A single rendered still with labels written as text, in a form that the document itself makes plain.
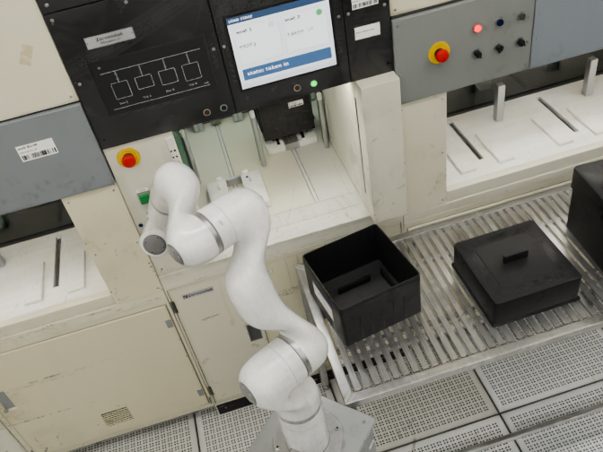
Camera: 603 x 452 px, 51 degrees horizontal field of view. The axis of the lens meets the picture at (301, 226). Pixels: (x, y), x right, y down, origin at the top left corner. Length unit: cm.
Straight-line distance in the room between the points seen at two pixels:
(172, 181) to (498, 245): 115
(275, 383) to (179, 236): 42
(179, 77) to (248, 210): 60
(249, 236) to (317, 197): 103
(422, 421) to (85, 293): 140
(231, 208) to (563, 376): 191
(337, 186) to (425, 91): 56
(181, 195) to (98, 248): 82
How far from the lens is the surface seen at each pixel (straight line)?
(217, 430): 283
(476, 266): 206
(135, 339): 242
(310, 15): 180
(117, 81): 180
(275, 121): 253
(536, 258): 210
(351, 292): 212
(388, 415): 274
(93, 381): 259
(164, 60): 178
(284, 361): 147
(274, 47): 181
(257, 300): 138
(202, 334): 245
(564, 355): 296
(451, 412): 275
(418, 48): 195
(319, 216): 226
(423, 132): 211
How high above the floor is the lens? 235
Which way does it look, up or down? 41 degrees down
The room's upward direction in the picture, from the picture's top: 12 degrees counter-clockwise
